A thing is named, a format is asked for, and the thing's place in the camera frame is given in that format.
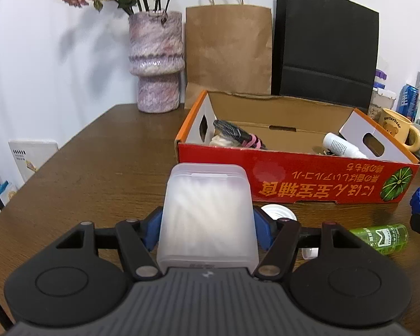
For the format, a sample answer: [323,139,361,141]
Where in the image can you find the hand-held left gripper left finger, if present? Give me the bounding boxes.
[55,206,164,283]

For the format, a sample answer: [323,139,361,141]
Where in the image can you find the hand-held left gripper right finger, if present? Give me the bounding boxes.
[252,206,363,283]

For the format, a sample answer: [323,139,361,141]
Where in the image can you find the translucent cotton swab box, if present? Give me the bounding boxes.
[156,163,260,272]

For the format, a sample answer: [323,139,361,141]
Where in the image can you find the red cardboard box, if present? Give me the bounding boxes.
[175,90,420,205]

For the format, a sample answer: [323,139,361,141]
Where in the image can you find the green spray bottle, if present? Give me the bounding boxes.
[302,223,409,260]

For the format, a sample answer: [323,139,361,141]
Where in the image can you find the yellow bear mug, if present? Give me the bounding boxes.
[377,107,420,153]

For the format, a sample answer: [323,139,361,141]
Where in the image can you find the white plastic bottle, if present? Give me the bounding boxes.
[322,132,369,159]

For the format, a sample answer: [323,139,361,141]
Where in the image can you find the blue packet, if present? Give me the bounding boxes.
[398,84,420,122]

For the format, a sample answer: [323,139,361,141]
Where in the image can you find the black hairbrush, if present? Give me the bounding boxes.
[213,119,267,150]

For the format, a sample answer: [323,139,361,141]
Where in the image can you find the oat container with purple lid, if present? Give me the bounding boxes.
[367,69,397,121]

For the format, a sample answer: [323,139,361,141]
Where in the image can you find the white box on floor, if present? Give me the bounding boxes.
[8,139,59,184]

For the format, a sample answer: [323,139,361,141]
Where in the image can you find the pink marbled vase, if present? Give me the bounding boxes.
[128,10,185,114]

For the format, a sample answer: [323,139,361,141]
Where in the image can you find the brown paper bag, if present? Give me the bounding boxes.
[184,0,274,110]

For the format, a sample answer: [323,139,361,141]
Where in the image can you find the black paper bag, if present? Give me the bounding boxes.
[271,0,381,111]

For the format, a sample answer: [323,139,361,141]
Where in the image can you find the pink hair tie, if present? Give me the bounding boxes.
[241,134,264,150]

